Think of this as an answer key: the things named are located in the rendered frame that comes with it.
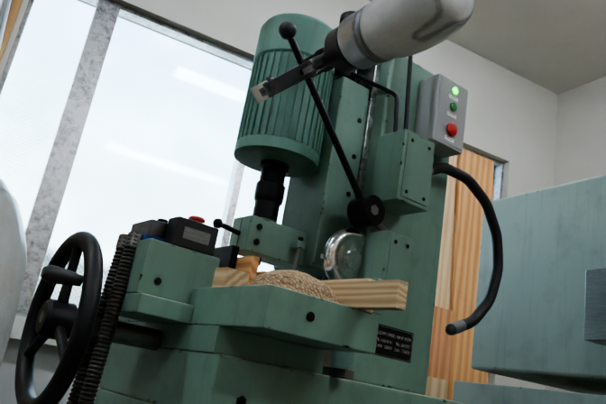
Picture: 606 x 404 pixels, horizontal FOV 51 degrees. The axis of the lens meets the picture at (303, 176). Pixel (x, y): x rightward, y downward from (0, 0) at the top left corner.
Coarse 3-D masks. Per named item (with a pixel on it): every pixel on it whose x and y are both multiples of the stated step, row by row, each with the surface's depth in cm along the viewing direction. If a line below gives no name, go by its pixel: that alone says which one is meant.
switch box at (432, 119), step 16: (432, 80) 142; (448, 80) 142; (432, 96) 140; (448, 96) 141; (464, 96) 145; (432, 112) 139; (464, 112) 144; (416, 128) 141; (432, 128) 137; (448, 144) 139
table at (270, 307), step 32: (224, 288) 97; (256, 288) 90; (128, 320) 123; (160, 320) 106; (192, 320) 102; (224, 320) 94; (256, 320) 87; (288, 320) 88; (320, 320) 92; (352, 320) 95; (352, 352) 100
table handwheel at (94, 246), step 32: (64, 256) 108; (96, 256) 95; (64, 288) 101; (96, 288) 91; (32, 320) 109; (64, 320) 98; (96, 320) 103; (32, 352) 105; (64, 352) 89; (32, 384) 103; (64, 384) 89
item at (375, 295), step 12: (336, 288) 101; (348, 288) 98; (360, 288) 96; (372, 288) 94; (384, 288) 92; (396, 288) 90; (348, 300) 97; (360, 300) 95; (372, 300) 93; (384, 300) 91; (396, 300) 89
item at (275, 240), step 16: (240, 224) 124; (256, 224) 122; (272, 224) 124; (240, 240) 122; (256, 240) 120; (272, 240) 123; (288, 240) 125; (304, 240) 128; (256, 256) 124; (272, 256) 123; (288, 256) 125
